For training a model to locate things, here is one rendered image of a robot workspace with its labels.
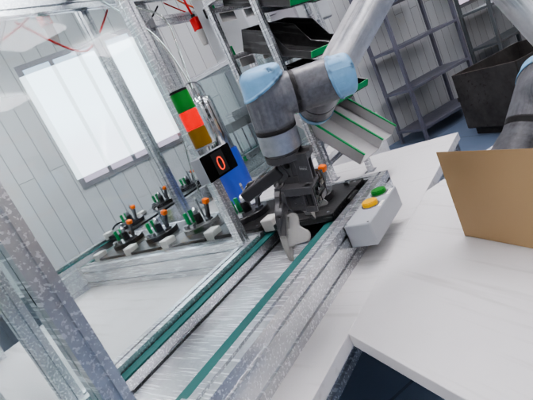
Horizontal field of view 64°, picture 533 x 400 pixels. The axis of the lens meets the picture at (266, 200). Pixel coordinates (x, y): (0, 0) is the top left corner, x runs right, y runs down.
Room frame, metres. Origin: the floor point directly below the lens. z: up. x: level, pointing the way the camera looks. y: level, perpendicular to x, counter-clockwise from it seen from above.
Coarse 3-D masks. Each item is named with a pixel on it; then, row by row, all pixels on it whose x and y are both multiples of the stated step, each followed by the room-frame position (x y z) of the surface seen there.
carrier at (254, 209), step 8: (240, 184) 1.43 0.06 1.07; (240, 200) 1.37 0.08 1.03; (272, 200) 1.44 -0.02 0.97; (240, 208) 1.41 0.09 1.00; (248, 208) 1.36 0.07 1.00; (256, 208) 1.33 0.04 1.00; (264, 208) 1.33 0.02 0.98; (272, 208) 1.34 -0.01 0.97; (240, 216) 1.32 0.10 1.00; (248, 216) 1.31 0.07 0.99; (256, 216) 1.31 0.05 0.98; (264, 216) 1.30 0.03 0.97; (248, 224) 1.29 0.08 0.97; (256, 224) 1.25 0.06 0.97; (248, 232) 1.23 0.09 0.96
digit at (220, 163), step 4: (216, 152) 1.13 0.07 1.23; (220, 152) 1.14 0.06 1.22; (212, 156) 1.11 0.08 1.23; (216, 156) 1.12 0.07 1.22; (220, 156) 1.13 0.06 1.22; (216, 160) 1.12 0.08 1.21; (220, 160) 1.13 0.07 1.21; (224, 160) 1.14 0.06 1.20; (216, 164) 1.11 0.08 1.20; (220, 164) 1.12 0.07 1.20; (224, 164) 1.13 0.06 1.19; (220, 168) 1.12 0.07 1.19; (224, 168) 1.13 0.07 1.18; (228, 168) 1.14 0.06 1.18; (220, 172) 1.11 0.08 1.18
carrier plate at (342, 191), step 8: (336, 184) 1.28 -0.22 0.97; (352, 184) 1.20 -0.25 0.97; (360, 184) 1.20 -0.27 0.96; (336, 192) 1.20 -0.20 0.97; (344, 192) 1.17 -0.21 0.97; (336, 200) 1.13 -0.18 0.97; (344, 200) 1.11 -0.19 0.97; (320, 208) 1.12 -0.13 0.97; (328, 208) 1.09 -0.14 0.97; (336, 208) 1.07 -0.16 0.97; (304, 216) 1.12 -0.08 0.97; (320, 216) 1.06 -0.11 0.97; (328, 216) 1.05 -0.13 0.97; (336, 216) 1.06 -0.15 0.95; (304, 224) 1.10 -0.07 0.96; (312, 224) 1.09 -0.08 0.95
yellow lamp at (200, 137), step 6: (204, 126) 1.13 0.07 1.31; (192, 132) 1.12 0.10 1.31; (198, 132) 1.12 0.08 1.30; (204, 132) 1.12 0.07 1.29; (192, 138) 1.12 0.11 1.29; (198, 138) 1.12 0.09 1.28; (204, 138) 1.12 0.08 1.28; (210, 138) 1.13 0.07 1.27; (198, 144) 1.12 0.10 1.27; (204, 144) 1.12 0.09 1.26
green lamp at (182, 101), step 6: (186, 90) 1.13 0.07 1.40; (174, 96) 1.12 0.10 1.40; (180, 96) 1.12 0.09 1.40; (186, 96) 1.12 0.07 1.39; (174, 102) 1.12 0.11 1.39; (180, 102) 1.12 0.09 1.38; (186, 102) 1.12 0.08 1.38; (192, 102) 1.13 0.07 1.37; (180, 108) 1.12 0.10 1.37; (186, 108) 1.12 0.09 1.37; (192, 108) 1.15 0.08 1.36
